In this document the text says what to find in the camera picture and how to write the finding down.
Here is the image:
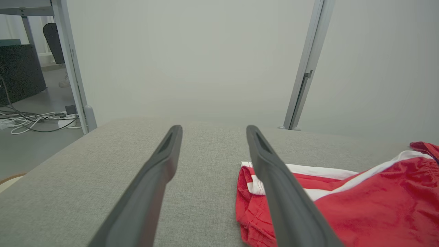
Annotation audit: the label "grey desk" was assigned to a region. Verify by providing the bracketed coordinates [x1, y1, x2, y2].
[0, 0, 56, 59]

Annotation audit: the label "red basketball shorts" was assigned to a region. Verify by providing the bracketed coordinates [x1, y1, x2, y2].
[236, 141, 439, 247]

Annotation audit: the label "black office chair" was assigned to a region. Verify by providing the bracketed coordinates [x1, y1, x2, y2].
[43, 23, 66, 65]

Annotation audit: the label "white floor cable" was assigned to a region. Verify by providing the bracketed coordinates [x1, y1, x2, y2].
[0, 110, 83, 135]

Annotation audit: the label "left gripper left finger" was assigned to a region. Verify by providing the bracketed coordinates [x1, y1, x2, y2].
[87, 125, 183, 247]

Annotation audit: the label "black speckled cabinet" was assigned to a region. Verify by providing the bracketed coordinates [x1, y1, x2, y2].
[0, 44, 48, 106]

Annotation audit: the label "white shoe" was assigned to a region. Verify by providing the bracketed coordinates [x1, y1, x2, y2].
[58, 73, 72, 89]

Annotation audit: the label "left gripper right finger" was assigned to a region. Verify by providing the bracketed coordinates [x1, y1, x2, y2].
[246, 125, 344, 247]

